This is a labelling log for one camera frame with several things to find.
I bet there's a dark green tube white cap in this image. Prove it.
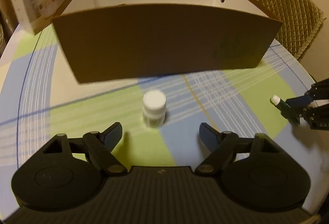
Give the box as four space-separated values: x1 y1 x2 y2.
270 95 290 113

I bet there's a white pill bottle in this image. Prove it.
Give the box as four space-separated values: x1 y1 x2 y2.
142 89 167 127

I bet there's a checked tablecloth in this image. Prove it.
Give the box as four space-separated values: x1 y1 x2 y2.
1 26 328 218

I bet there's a brown cardboard box white inside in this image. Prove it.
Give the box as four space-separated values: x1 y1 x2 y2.
52 0 282 83

